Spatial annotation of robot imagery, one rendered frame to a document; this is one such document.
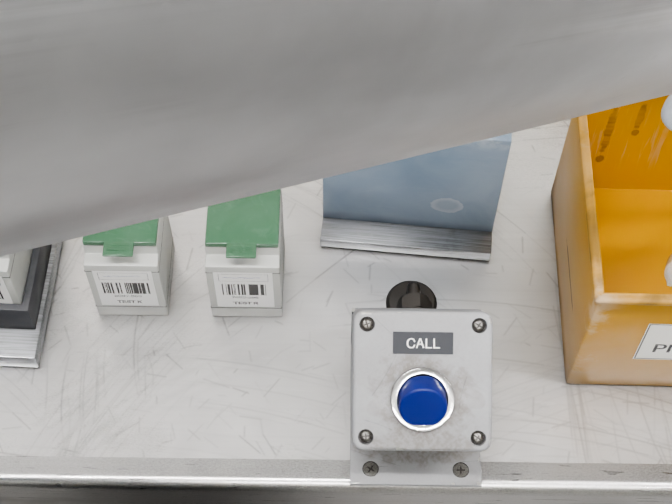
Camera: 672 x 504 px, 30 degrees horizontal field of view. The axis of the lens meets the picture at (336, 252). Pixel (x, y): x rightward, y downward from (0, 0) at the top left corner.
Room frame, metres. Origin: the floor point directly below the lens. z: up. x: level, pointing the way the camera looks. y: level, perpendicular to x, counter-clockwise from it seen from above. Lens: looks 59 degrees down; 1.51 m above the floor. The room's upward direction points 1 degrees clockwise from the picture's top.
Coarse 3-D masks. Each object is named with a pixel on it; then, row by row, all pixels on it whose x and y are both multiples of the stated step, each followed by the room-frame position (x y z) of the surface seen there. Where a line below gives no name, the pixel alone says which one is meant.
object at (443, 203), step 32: (416, 160) 0.40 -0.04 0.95; (448, 160) 0.39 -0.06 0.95; (480, 160) 0.39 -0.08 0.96; (352, 192) 0.40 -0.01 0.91; (384, 192) 0.40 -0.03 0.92; (416, 192) 0.39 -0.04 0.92; (448, 192) 0.39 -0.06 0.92; (480, 192) 0.39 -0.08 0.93; (352, 224) 0.40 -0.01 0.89; (384, 224) 0.40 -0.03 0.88; (416, 224) 0.39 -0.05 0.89; (448, 224) 0.39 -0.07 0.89; (480, 224) 0.39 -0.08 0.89; (448, 256) 0.38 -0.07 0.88; (480, 256) 0.38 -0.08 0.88
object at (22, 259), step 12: (24, 252) 0.35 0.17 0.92; (0, 264) 0.33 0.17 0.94; (12, 264) 0.33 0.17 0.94; (24, 264) 0.34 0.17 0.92; (0, 276) 0.33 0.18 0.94; (12, 276) 0.33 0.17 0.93; (24, 276) 0.34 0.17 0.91; (0, 288) 0.32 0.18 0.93; (12, 288) 0.32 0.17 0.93; (24, 288) 0.33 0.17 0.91; (0, 300) 0.32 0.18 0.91; (12, 300) 0.32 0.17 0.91
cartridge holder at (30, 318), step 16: (32, 256) 0.35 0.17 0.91; (48, 256) 0.37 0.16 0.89; (32, 272) 0.34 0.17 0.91; (48, 272) 0.36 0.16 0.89; (32, 288) 0.33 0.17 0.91; (48, 288) 0.35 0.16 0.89; (0, 304) 0.32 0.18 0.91; (16, 304) 0.32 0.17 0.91; (32, 304) 0.33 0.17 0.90; (48, 304) 0.34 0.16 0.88; (0, 320) 0.32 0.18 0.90; (16, 320) 0.32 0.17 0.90; (32, 320) 0.32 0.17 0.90; (0, 336) 0.32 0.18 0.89; (16, 336) 0.32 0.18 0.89; (32, 336) 0.32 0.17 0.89; (0, 352) 0.31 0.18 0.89; (16, 352) 0.31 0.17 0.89; (32, 352) 0.31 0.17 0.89
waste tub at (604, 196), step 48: (576, 144) 0.40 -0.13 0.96; (624, 144) 0.42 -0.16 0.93; (576, 192) 0.38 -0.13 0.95; (624, 192) 0.42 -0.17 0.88; (576, 240) 0.35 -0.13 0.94; (624, 240) 0.39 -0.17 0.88; (576, 288) 0.33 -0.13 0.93; (624, 288) 0.36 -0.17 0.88; (576, 336) 0.31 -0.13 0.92; (624, 336) 0.30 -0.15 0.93; (624, 384) 0.30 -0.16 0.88
